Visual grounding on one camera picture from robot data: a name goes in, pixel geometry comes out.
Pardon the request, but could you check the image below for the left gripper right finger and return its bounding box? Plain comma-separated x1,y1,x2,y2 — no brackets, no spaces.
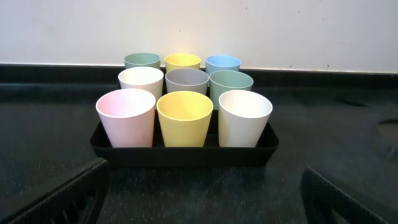
299,166,398,224

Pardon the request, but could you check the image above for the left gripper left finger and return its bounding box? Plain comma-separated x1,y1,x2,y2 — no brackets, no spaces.
0,157,111,224

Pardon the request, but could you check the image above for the pink cup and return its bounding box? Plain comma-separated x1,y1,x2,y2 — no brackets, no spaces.
95,88,157,149

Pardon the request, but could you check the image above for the white cup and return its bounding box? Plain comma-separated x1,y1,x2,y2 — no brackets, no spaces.
118,66,165,110
218,89,274,148

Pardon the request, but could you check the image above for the yellow cup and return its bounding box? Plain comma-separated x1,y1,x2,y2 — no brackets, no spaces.
155,90,215,148
164,53,202,73

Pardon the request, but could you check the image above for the black tray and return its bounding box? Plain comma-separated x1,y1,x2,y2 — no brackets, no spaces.
90,108,280,167

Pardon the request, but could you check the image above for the blue cup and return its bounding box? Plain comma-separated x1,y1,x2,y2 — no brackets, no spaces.
204,54,242,76

